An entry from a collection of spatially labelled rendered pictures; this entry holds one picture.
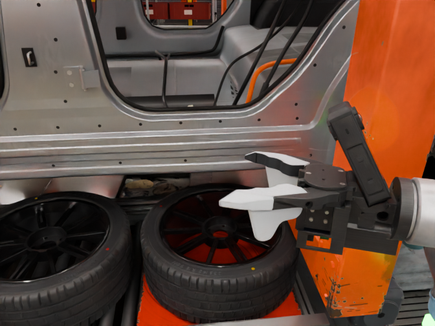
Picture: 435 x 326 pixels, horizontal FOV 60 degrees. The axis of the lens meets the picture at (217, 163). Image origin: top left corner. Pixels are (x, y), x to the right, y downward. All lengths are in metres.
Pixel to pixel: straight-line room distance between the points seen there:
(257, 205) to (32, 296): 1.12
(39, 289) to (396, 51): 1.24
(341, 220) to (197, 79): 1.74
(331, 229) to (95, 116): 1.08
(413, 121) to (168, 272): 0.92
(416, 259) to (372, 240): 1.58
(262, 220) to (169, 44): 2.69
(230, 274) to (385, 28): 0.90
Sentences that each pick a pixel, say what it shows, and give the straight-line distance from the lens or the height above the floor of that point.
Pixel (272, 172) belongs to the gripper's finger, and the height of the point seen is 1.21.
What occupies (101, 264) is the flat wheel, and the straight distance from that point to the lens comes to 1.45.
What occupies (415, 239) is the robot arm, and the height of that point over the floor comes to 1.20.
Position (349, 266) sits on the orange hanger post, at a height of 0.73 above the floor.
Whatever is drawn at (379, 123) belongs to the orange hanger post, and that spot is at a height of 1.15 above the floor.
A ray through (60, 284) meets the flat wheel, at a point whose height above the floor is 0.50.
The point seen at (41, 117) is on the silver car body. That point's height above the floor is 0.99.
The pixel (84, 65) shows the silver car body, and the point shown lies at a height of 1.16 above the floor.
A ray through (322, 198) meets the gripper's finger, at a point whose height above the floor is 1.25.
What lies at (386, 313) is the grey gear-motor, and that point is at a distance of 1.60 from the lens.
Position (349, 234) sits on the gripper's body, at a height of 1.19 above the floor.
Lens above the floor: 1.46
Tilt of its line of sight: 29 degrees down
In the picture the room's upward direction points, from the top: straight up
